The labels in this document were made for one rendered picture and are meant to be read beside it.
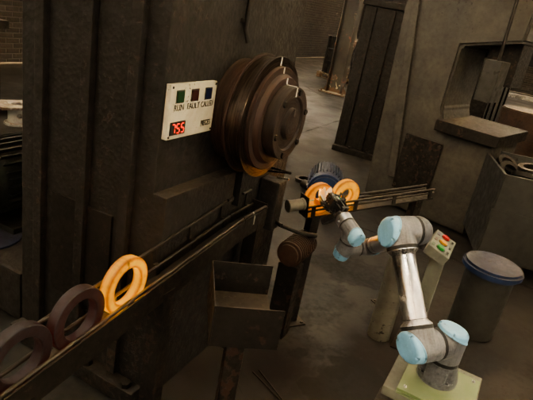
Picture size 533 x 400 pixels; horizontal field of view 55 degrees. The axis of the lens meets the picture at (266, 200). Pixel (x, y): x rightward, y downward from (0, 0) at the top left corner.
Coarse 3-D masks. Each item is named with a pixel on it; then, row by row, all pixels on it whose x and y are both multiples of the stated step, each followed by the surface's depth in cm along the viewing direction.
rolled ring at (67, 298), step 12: (72, 288) 133; (84, 288) 134; (96, 288) 138; (60, 300) 130; (72, 300) 131; (96, 300) 140; (60, 312) 129; (96, 312) 142; (48, 324) 129; (60, 324) 129; (84, 324) 142; (60, 336) 131; (72, 336) 139; (60, 348) 132
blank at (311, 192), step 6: (312, 186) 240; (318, 186) 239; (324, 186) 241; (306, 192) 241; (312, 192) 239; (312, 198) 241; (318, 198) 245; (312, 204) 242; (318, 204) 244; (324, 210) 247
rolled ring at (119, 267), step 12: (120, 264) 146; (132, 264) 150; (144, 264) 156; (108, 276) 144; (120, 276) 146; (144, 276) 158; (108, 288) 143; (132, 288) 157; (108, 300) 144; (120, 300) 154; (108, 312) 148
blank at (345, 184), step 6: (342, 180) 248; (348, 180) 247; (336, 186) 247; (342, 186) 246; (348, 186) 248; (354, 186) 249; (336, 192) 246; (342, 192) 248; (354, 192) 251; (348, 198) 252; (354, 198) 253
